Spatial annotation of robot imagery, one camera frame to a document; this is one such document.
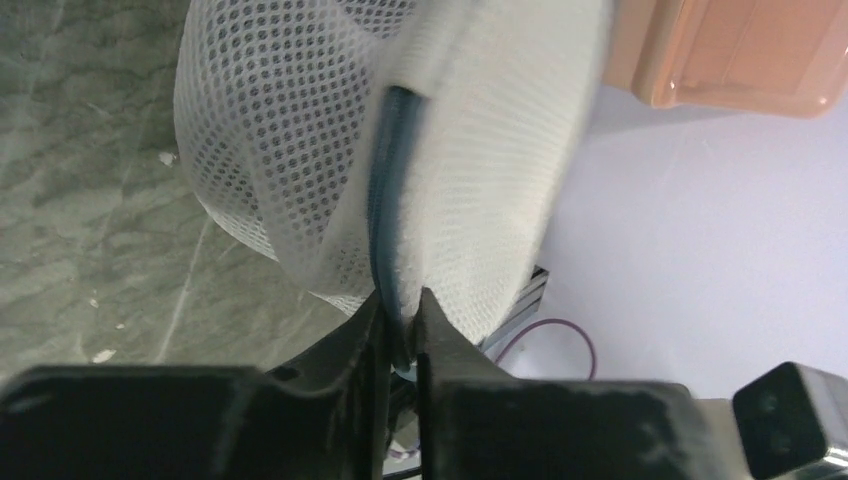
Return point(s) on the orange translucent plastic storage box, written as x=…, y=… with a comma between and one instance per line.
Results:
x=786, y=58

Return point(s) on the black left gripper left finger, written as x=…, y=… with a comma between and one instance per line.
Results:
x=321, y=415

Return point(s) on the white mesh blue zip laundry bag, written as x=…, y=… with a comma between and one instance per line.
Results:
x=389, y=146

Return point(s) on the aluminium extrusion rail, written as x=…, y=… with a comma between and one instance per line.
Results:
x=524, y=307

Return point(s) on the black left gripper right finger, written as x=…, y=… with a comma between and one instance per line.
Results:
x=479, y=422

